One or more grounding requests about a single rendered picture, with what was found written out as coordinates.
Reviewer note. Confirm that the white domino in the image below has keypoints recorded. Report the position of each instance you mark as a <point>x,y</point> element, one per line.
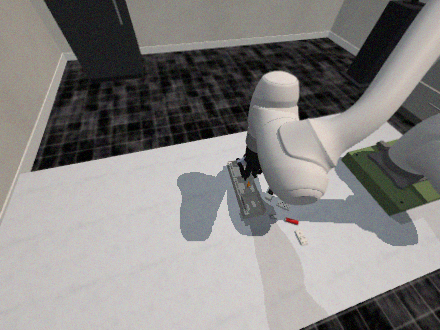
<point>283,204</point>
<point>301,237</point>

